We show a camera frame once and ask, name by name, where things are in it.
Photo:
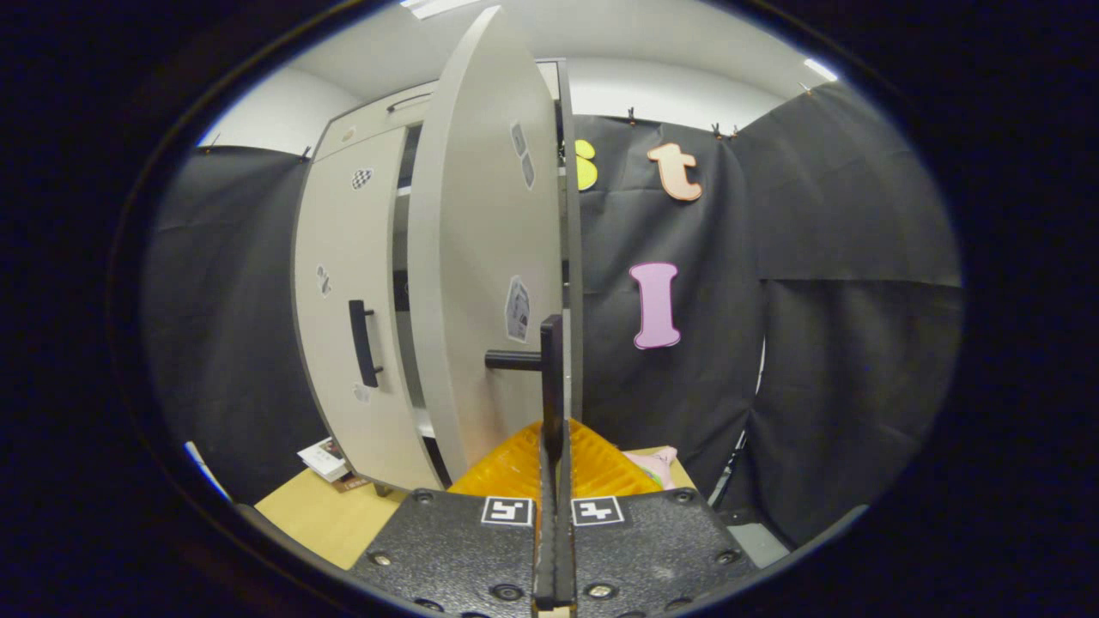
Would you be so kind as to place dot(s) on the green and pink plush toy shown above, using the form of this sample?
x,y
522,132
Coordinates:
x,y
657,468

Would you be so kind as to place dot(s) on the black backdrop cloth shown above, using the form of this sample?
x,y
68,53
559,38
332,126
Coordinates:
x,y
816,215

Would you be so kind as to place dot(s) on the grey double-door shoe cabinet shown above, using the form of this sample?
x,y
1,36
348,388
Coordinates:
x,y
575,215

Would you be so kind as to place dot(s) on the grey cabinet drawer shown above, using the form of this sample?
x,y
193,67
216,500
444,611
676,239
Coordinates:
x,y
369,129

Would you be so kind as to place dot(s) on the large ceiling light panel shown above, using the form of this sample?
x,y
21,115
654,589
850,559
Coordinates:
x,y
434,5

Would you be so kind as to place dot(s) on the small ceiling light panel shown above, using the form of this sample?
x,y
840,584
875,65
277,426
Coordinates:
x,y
820,69

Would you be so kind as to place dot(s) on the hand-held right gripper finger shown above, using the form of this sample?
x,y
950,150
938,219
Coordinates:
x,y
565,558
546,558

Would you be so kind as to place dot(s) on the white printed booklet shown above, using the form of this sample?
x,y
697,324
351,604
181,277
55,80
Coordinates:
x,y
324,459

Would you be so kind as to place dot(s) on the grey cabinet door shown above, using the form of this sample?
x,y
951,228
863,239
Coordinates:
x,y
343,257
481,257

